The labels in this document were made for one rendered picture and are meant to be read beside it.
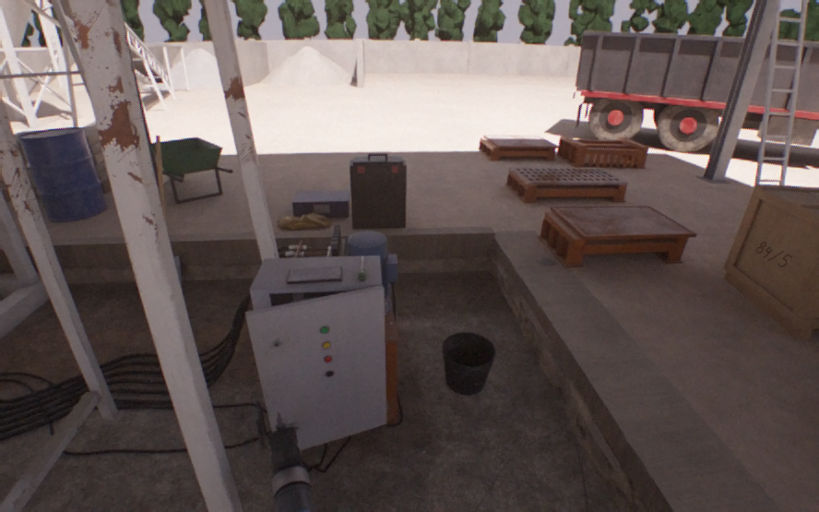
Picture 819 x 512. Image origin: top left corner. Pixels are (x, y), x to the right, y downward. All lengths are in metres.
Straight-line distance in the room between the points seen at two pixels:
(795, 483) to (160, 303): 2.46
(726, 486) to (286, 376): 1.84
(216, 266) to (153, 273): 3.07
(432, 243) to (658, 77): 6.40
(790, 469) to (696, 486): 0.49
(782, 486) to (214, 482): 2.19
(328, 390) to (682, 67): 8.52
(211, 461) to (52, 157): 4.36
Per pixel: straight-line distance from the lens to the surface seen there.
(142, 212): 0.94
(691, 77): 9.13
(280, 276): 1.34
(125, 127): 0.93
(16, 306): 4.34
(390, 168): 3.69
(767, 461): 2.48
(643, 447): 2.25
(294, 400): 1.41
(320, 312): 1.21
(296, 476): 1.12
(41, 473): 2.57
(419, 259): 3.78
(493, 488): 2.28
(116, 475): 2.68
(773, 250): 3.64
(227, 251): 3.92
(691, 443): 2.37
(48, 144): 5.19
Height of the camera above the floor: 1.90
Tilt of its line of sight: 27 degrees down
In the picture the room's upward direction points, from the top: 1 degrees clockwise
